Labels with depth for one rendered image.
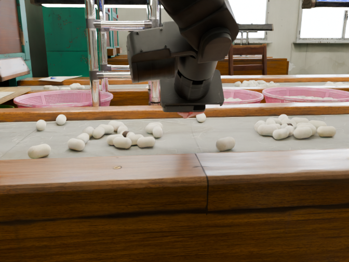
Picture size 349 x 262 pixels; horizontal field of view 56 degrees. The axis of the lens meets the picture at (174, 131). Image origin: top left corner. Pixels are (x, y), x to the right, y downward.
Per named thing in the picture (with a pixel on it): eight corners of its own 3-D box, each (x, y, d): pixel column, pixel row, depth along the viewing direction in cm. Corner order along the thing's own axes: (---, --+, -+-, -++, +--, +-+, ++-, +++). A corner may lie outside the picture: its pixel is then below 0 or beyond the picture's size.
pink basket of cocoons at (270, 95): (372, 132, 92) (378, 99, 90) (280, 135, 89) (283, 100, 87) (321, 113, 118) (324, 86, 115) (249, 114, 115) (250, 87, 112)
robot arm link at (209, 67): (229, 51, 43) (217, 18, 45) (177, 58, 42) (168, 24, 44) (218, 82, 49) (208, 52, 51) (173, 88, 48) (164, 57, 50)
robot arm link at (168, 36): (236, 34, 37) (216, -22, 40) (133, 46, 35) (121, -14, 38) (215, 91, 47) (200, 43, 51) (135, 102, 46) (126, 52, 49)
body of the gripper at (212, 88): (158, 76, 56) (160, 47, 50) (217, 75, 57) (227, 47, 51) (160, 109, 53) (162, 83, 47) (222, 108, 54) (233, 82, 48)
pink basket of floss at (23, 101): (133, 127, 97) (132, 95, 95) (48, 148, 78) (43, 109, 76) (81, 115, 114) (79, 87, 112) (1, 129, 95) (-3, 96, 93)
